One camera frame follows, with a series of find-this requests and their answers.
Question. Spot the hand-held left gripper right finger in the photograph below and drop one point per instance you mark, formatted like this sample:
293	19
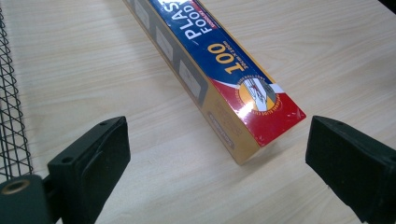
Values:
351	161

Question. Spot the long plastic wrap box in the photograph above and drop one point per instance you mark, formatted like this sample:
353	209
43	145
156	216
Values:
218	77

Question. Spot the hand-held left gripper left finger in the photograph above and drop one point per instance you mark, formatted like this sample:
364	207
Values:
90	168

